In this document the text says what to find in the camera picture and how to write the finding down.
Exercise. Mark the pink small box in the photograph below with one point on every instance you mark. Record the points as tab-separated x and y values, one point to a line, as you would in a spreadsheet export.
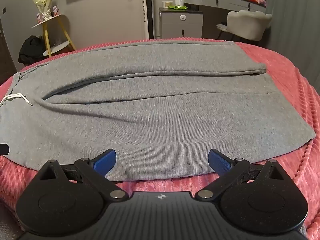
55	10
39	17

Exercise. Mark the black bag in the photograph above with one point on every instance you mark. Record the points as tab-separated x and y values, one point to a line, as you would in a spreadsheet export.
31	50

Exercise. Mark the grey pants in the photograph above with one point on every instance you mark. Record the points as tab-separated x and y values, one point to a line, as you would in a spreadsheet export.
155	105

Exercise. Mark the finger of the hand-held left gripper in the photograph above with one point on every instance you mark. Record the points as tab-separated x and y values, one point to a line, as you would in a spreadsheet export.
3	149

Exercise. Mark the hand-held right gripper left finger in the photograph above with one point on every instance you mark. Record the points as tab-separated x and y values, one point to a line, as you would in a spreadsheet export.
108	159

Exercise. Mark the green leafy item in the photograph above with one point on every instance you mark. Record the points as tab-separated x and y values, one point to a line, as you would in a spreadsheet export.
178	7

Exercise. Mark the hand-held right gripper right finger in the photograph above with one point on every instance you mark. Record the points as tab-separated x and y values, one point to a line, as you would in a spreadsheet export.
219	162

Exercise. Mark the grey vanity desk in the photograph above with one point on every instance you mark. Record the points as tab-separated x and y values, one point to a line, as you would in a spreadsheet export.
225	1

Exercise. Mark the yellow legged side table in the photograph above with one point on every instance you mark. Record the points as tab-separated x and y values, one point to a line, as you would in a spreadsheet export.
52	30

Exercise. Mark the pink ribbed blanket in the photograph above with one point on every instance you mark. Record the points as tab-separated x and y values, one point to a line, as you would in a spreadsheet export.
287	85

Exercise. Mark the small white container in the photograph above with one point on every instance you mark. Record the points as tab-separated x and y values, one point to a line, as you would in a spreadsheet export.
166	4

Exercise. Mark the white upholstered chair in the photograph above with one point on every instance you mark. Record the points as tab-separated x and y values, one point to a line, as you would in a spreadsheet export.
247	23

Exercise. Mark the dark wall switch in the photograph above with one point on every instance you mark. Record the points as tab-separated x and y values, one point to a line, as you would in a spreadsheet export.
4	10

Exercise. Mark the white tower air conditioner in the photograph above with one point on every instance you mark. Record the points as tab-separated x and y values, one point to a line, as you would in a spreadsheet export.
147	7

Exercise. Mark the grey small cabinet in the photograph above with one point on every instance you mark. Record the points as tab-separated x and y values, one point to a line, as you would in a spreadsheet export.
180	23

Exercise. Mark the cream wrapped flower bouquet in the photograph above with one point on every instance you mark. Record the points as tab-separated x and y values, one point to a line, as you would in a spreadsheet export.
43	1

